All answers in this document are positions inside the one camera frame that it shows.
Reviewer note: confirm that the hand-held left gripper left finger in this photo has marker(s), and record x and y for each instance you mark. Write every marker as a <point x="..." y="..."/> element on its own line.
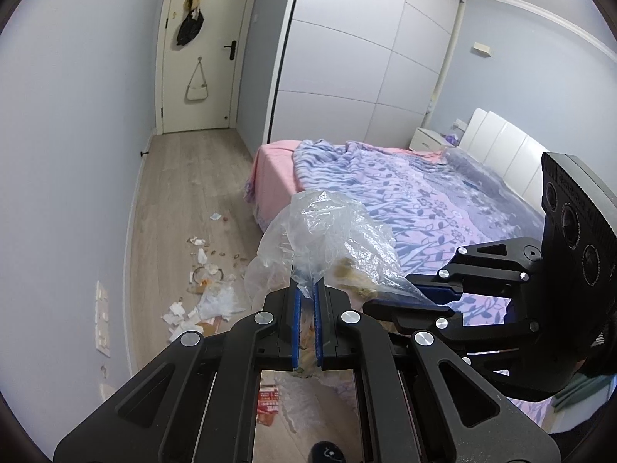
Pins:
<point x="295" y="328"/>

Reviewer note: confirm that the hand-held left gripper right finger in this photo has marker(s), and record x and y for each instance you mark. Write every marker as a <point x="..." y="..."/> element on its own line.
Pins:
<point x="318" y="324"/>

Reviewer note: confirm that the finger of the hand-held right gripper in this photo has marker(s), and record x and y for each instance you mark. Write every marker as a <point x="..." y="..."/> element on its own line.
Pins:
<point x="441" y="289"/>
<point x="409" y="302"/>

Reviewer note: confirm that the clear plastic bag with scraps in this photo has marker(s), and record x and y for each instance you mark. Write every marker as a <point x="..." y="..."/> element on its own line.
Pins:
<point x="332" y="231"/>

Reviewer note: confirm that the red printed box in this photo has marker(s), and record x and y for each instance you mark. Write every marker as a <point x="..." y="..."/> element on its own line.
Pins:
<point x="267" y="402"/>

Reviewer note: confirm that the white crumpled plastic bag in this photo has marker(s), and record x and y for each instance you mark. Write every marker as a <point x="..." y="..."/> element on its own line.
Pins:
<point x="219" y="303"/>

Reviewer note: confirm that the white padded headboard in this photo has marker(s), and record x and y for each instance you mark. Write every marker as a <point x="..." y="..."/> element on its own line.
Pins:
<point x="501" y="149"/>

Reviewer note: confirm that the scattered paper scraps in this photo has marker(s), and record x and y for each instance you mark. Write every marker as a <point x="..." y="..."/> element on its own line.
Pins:
<point x="176" y="316"/>

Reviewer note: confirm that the person's black clothing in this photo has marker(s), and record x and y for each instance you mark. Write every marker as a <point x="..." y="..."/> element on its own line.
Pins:
<point x="600" y="352"/>

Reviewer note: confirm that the black slipper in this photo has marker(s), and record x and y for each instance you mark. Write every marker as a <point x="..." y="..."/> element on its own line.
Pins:
<point x="328" y="453"/>

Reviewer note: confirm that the white nightstand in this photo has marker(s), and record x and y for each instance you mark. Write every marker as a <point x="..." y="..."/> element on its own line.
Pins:
<point x="426" y="140"/>

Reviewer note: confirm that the purple patterned pack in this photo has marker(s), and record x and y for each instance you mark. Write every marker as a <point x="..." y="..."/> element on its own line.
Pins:
<point x="454" y="136"/>

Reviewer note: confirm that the pink bed sheet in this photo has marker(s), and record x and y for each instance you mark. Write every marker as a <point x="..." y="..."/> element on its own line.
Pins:
<point x="274" y="169"/>

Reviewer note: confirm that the white wardrobe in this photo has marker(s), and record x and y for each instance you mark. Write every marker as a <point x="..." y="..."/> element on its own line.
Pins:
<point x="361" y="48"/>

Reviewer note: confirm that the white handbag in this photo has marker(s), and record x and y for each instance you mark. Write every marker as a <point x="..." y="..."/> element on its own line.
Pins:
<point x="196" y="92"/>

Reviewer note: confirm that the black hanging bag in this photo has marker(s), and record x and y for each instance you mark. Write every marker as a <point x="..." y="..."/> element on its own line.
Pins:
<point x="189" y="29"/>

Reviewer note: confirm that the cream door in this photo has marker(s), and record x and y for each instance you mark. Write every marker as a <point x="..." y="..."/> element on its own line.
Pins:
<point x="217" y="0"/>

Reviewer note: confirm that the beige hanging hat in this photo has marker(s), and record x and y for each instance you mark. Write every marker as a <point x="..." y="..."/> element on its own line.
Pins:
<point x="193" y="1"/>

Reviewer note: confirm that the white wall switch panel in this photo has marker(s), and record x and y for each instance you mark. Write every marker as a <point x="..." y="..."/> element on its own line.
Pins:
<point x="102" y="318"/>

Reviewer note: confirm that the white wall socket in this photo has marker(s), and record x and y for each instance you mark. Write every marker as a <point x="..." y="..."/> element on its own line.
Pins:
<point x="106" y="390"/>

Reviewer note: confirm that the beige wall box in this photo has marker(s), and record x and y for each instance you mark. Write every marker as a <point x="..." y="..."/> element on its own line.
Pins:
<point x="480" y="48"/>

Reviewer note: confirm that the white wall pipe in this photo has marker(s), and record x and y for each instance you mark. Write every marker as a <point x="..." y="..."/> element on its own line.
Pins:
<point x="448" y="53"/>

